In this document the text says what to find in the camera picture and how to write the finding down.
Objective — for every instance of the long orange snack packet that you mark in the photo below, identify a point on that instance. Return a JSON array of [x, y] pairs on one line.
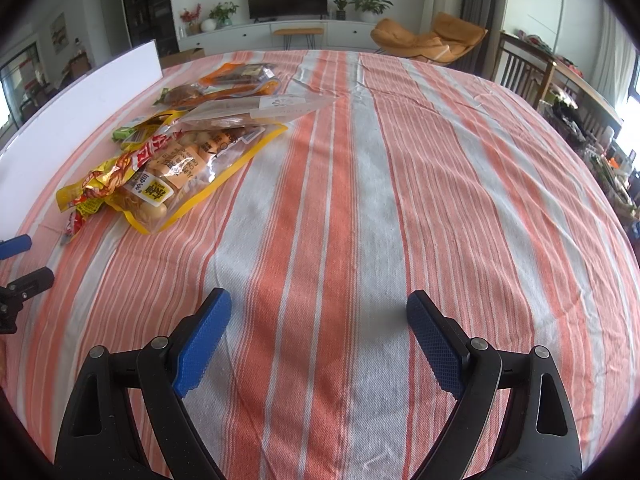
[[235, 93]]

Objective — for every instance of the orange grey striped tablecloth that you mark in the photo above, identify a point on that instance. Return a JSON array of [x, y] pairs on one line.
[[350, 185]]

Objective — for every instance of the green plant in glass vase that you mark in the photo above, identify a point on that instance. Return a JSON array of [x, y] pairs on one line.
[[223, 12]]

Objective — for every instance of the small potted plant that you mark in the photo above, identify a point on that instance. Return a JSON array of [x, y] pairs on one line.
[[341, 8]]

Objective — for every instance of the white translucent snack bag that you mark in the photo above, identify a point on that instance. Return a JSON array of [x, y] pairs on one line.
[[260, 109]]

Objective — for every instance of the dark wooden chair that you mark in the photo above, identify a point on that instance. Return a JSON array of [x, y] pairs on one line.
[[525, 67]]

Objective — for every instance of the orange lounge chair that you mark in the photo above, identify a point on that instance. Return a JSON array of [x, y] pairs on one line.
[[425, 41]]

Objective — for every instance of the orange packet with dark contents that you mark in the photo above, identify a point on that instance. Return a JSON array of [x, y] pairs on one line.
[[240, 72]]

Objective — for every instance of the white sheer curtain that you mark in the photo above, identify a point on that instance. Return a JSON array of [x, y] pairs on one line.
[[607, 45]]

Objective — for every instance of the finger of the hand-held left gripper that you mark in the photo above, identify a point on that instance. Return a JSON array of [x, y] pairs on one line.
[[15, 246], [31, 281]]

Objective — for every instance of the brown snack packet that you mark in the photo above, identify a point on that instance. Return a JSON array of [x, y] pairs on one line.
[[181, 95]]

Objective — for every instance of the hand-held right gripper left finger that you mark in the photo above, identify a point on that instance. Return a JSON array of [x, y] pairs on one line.
[[202, 347]]

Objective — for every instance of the red white snack packet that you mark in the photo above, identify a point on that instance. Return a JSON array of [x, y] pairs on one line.
[[75, 225]]

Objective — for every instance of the red printed snack bag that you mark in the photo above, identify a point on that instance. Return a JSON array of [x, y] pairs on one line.
[[152, 146]]

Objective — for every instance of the brown cardboard box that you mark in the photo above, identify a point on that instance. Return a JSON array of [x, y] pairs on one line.
[[192, 53]]

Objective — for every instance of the yellow red snack packet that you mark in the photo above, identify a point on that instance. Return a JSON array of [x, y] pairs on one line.
[[97, 182]]

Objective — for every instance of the dark glass cabinet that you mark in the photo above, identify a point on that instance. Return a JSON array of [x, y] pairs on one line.
[[145, 5]]

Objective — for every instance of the clear yellow-edged snack bag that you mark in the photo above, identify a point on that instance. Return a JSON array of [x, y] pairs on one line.
[[195, 170]]

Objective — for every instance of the red flowers in vase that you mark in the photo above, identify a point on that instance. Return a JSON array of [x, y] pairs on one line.
[[191, 16]]

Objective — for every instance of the green silver snack packet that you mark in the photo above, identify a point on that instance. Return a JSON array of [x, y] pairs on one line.
[[125, 133]]

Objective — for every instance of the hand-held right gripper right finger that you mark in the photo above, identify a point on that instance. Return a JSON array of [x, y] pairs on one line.
[[436, 347]]

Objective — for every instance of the cluttered wooden side table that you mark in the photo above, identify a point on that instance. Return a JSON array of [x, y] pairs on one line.
[[590, 110]]

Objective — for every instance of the round white vase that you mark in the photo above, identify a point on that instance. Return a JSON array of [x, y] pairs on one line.
[[208, 24]]

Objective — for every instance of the white television cabinet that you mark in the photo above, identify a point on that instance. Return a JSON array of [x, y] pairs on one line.
[[350, 35]]

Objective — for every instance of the white cardboard box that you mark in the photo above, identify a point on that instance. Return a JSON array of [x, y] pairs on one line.
[[75, 110]]

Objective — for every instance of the large leafy potted plant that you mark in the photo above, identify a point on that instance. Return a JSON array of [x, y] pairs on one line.
[[370, 2]]

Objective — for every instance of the framed wall picture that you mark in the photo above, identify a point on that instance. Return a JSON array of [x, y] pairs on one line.
[[58, 31]]

